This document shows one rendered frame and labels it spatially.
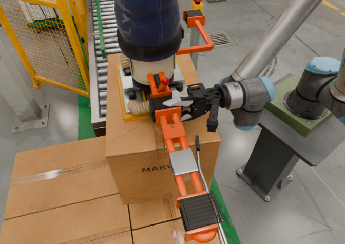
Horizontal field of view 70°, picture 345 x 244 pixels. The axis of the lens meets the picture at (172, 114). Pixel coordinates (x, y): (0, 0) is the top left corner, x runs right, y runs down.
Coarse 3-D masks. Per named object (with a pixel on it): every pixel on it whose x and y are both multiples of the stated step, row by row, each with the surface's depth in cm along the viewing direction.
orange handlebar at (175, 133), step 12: (204, 36) 106; (180, 48) 99; (192, 48) 100; (204, 48) 101; (168, 132) 70; (180, 132) 70; (168, 144) 68; (180, 144) 69; (180, 180) 61; (192, 180) 62; (180, 192) 59; (204, 240) 52
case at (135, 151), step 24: (192, 72) 111; (120, 120) 92; (144, 120) 92; (192, 120) 92; (120, 144) 85; (144, 144) 85; (192, 144) 85; (216, 144) 87; (120, 168) 88; (144, 168) 91; (168, 168) 94; (120, 192) 102; (144, 192) 105; (168, 192) 109; (192, 192) 113
